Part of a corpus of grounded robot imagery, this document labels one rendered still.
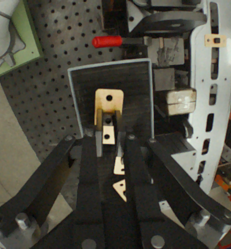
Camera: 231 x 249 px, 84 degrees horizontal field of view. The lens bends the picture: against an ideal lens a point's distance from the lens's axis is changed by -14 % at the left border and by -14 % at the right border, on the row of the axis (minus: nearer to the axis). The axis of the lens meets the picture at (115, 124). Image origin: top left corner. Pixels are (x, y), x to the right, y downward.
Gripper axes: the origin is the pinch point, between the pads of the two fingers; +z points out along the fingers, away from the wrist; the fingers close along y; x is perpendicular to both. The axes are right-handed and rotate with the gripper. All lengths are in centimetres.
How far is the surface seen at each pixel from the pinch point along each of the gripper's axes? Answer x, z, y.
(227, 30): 23.2, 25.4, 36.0
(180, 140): -12.5, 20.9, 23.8
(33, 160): -105, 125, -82
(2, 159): -108, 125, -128
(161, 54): 10.9, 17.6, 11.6
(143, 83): 4.7, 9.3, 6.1
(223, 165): -32, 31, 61
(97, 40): 11.2, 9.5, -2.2
